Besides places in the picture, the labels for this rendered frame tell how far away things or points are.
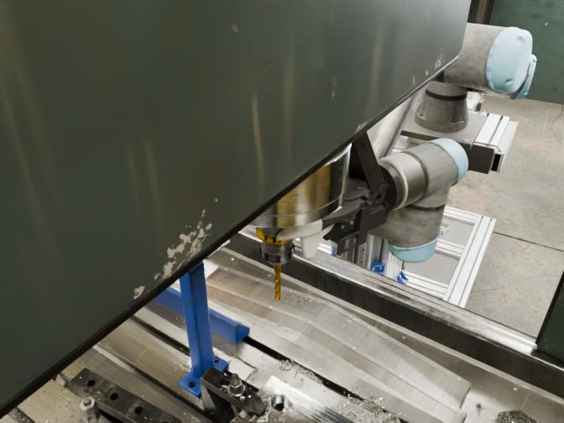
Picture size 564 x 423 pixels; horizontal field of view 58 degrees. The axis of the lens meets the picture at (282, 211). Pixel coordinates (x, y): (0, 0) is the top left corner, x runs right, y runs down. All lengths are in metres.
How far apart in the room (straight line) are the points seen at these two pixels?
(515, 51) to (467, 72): 0.09
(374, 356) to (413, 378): 0.11
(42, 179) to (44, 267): 0.04
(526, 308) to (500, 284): 0.19
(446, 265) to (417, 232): 1.76
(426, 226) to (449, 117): 0.74
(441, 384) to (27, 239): 1.28
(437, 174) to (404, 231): 0.11
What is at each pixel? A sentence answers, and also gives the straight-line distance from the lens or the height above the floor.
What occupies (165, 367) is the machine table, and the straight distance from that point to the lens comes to 1.16.
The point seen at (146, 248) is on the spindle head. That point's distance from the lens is 0.25.
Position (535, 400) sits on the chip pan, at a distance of 1.51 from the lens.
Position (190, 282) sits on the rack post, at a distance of 0.92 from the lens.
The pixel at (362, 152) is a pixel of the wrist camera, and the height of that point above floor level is 1.49.
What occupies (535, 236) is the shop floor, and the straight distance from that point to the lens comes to 3.32.
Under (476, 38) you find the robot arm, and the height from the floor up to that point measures 1.52.
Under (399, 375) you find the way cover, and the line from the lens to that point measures 1.37.
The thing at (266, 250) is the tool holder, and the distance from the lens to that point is 0.62.
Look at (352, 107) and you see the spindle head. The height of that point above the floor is 1.63.
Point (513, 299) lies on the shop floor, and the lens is 2.82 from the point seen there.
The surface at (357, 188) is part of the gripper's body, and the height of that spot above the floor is 1.44.
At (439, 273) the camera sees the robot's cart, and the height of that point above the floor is 0.21.
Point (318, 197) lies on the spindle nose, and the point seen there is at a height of 1.50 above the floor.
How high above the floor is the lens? 1.78
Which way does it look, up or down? 34 degrees down
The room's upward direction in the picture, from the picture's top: straight up
